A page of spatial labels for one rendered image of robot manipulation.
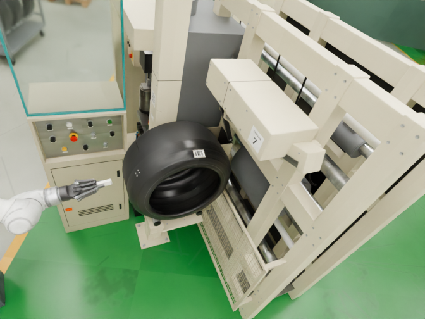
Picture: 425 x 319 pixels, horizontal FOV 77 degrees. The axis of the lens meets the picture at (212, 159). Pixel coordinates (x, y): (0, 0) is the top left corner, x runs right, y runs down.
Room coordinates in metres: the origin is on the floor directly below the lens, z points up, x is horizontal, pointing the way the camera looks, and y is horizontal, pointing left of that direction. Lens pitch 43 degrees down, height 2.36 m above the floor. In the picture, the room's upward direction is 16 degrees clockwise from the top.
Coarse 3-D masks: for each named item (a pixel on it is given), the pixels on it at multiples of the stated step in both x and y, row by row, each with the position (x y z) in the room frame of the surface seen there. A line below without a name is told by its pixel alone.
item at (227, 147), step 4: (208, 128) 1.54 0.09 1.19; (212, 128) 1.56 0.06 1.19; (216, 128) 1.57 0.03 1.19; (220, 128) 1.59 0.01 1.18; (212, 132) 1.56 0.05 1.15; (216, 132) 1.58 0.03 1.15; (220, 132) 1.59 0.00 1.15; (224, 132) 1.55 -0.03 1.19; (216, 136) 1.58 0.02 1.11; (220, 136) 1.58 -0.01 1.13; (224, 136) 1.54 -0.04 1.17; (220, 140) 1.56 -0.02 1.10; (224, 140) 1.53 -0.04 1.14; (224, 144) 1.41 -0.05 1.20; (228, 144) 1.42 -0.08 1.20; (232, 144) 1.44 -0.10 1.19; (224, 148) 1.41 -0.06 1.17; (228, 148) 1.43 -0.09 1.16; (228, 152) 1.43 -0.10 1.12; (228, 156) 1.44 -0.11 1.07
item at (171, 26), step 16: (160, 0) 1.23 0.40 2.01; (176, 0) 1.23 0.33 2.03; (160, 16) 1.22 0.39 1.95; (176, 16) 1.23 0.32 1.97; (160, 32) 1.21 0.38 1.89; (176, 32) 1.24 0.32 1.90; (160, 48) 1.20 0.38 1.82; (176, 48) 1.24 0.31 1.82; (160, 64) 1.20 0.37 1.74; (176, 64) 1.25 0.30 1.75; (160, 80) 1.20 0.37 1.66; (176, 80) 1.25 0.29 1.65; (160, 96) 1.21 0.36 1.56; (176, 96) 1.26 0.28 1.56; (160, 112) 1.21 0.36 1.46; (176, 112) 1.27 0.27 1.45; (144, 224) 1.29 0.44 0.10
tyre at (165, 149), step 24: (144, 144) 0.97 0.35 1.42; (168, 144) 0.96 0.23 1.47; (192, 144) 0.99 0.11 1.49; (216, 144) 1.10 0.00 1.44; (144, 168) 0.84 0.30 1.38; (168, 168) 0.86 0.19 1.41; (192, 168) 1.25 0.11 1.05; (216, 168) 1.01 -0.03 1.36; (144, 192) 0.80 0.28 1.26; (168, 192) 1.11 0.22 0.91; (192, 192) 1.13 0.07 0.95; (216, 192) 1.03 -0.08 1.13; (168, 216) 0.87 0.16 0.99
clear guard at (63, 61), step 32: (0, 0) 1.10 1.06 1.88; (32, 0) 1.17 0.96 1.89; (64, 0) 1.24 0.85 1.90; (96, 0) 1.32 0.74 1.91; (0, 32) 1.08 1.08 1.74; (32, 32) 1.15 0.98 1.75; (64, 32) 1.23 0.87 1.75; (96, 32) 1.31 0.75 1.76; (32, 64) 1.13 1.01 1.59; (64, 64) 1.21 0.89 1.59; (96, 64) 1.30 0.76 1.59; (32, 96) 1.11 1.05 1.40; (64, 96) 1.19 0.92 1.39; (96, 96) 1.29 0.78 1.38
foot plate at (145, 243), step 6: (144, 222) 1.37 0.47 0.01; (138, 228) 1.28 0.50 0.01; (138, 234) 1.23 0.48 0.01; (144, 234) 1.25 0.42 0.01; (162, 234) 1.30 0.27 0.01; (144, 240) 1.19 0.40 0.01; (150, 240) 1.21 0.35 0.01; (156, 240) 1.22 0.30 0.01; (162, 240) 1.24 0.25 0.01; (168, 240) 1.26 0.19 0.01; (144, 246) 1.13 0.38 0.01; (150, 246) 1.15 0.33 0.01
